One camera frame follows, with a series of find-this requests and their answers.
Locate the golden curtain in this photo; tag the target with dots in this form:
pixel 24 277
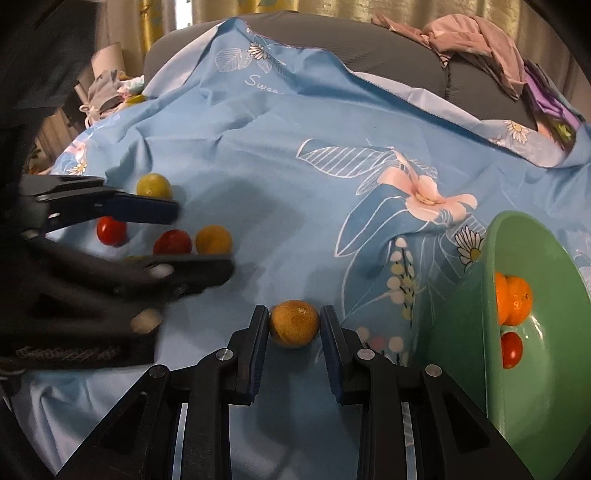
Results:
pixel 505 14

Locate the green tomato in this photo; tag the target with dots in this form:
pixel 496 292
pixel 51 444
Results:
pixel 133 259

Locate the small tan-orange fruit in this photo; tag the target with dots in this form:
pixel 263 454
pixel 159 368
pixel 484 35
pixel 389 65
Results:
pixel 294 323
pixel 213 240

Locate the red tomato behind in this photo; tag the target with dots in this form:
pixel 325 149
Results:
pixel 173 242

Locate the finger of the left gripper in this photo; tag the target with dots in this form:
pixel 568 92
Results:
pixel 52 202
pixel 96 313

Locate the blue floral cloth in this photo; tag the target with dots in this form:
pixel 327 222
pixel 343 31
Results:
pixel 353 190

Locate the purple clothes pile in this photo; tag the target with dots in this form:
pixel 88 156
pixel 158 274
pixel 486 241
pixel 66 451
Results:
pixel 555 116

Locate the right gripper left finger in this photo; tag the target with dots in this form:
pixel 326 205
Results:
pixel 177 417

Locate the yellow-green fruit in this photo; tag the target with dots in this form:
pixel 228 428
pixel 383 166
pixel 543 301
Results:
pixel 154 185

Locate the grey sofa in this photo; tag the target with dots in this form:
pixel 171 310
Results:
pixel 369 48

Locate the orange mandarin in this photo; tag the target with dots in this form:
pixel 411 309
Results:
pixel 521 300
pixel 503 298

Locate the green bowl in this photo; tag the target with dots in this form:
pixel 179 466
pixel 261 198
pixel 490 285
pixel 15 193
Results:
pixel 542 405

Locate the red cherry tomato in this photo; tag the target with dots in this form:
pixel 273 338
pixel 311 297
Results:
pixel 111 232

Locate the pink clothes pile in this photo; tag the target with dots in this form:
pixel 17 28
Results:
pixel 476 39

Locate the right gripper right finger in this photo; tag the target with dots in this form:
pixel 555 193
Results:
pixel 413 420

